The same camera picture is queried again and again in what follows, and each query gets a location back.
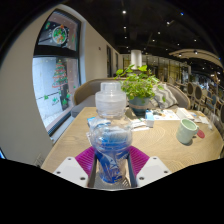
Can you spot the group of dining chairs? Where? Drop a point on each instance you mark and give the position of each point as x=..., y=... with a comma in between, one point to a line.
x=190, y=89

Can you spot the green potted plant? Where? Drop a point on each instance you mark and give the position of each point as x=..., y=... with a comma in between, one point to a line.
x=138, y=85

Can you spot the small light blue box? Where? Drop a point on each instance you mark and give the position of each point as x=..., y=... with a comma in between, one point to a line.
x=149, y=119

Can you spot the group of ceiling lights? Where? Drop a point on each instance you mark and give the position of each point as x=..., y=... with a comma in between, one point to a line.
x=124, y=12

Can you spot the window with holiday decals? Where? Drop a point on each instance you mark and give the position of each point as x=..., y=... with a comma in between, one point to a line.
x=50, y=86

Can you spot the clear blue-labelled drink bottle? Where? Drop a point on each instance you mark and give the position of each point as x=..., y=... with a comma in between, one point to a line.
x=110, y=133

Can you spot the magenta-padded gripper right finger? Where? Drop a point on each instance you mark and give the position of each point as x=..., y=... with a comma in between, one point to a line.
x=140, y=159

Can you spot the white pen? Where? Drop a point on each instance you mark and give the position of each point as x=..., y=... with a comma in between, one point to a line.
x=140, y=127

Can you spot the blue white flat packet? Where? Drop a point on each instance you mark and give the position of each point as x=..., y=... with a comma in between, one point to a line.
x=91, y=120

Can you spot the small white orange box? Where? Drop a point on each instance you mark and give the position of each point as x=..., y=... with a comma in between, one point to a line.
x=185, y=113

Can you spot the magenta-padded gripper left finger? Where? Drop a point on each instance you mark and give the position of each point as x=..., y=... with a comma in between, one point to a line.
x=85, y=160

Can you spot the grey chevron cushion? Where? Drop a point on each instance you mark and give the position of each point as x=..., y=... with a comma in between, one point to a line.
x=165, y=95

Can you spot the open illustrated booklet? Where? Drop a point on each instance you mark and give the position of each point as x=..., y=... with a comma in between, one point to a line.
x=166, y=115

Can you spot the flat round red coaster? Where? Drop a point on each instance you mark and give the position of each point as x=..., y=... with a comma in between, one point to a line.
x=201, y=134

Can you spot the pale green mug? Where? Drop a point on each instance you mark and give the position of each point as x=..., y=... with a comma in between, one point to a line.
x=185, y=131

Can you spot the grey curved sofa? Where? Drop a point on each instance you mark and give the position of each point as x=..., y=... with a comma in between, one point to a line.
x=85, y=96

